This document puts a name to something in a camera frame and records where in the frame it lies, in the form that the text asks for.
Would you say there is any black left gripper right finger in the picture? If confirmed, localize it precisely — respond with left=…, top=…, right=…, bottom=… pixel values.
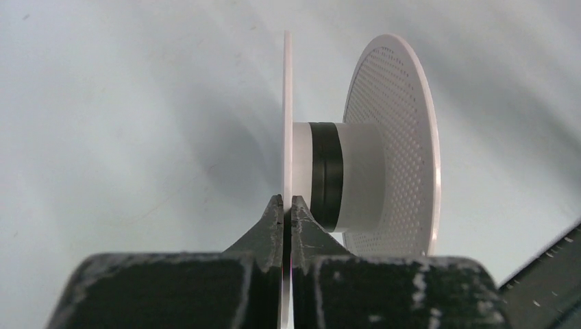
left=290, top=196, right=510, bottom=328

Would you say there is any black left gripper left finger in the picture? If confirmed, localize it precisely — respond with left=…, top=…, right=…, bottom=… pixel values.
left=47, top=195, right=284, bottom=328

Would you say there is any white plastic cable spool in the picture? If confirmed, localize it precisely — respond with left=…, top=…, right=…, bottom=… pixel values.
left=279, top=30, right=442, bottom=329

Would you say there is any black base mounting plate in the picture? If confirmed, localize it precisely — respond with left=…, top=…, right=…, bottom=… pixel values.
left=499, top=223, right=580, bottom=329

